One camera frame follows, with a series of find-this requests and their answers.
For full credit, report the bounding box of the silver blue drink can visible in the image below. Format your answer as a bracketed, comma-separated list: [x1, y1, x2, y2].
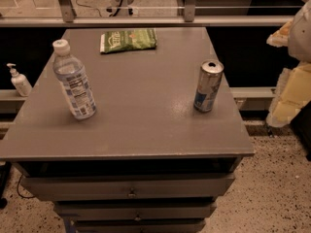
[193, 59, 224, 113]

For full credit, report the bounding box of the black cable on floor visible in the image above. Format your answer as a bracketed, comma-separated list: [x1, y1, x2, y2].
[68, 0, 103, 17]

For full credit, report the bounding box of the grey drawer cabinet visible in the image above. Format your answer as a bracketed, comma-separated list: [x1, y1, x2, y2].
[0, 26, 256, 233]

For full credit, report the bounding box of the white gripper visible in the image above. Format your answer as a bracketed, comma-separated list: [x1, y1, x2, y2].
[266, 0, 311, 127]

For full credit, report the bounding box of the bottom grey drawer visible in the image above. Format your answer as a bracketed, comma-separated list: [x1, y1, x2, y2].
[76, 219, 205, 233]

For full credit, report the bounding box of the white pump dispenser bottle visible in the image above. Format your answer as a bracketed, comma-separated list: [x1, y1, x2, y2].
[7, 63, 32, 97]

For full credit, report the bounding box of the blue label plastic water bottle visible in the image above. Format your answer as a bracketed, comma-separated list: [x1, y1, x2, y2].
[52, 39, 96, 120]

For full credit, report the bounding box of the green chip bag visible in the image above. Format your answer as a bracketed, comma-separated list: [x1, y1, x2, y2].
[100, 28, 157, 54]

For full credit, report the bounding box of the grey drawer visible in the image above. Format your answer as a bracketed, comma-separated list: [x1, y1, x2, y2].
[54, 201, 216, 220]
[76, 219, 205, 233]
[21, 174, 235, 201]

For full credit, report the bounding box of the middle grey drawer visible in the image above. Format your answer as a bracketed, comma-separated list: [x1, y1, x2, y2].
[54, 201, 216, 220]

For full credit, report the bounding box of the top grey drawer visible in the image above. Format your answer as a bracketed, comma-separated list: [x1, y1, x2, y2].
[21, 174, 235, 201]

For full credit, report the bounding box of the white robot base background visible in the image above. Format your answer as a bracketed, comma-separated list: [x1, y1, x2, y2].
[106, 0, 134, 17]

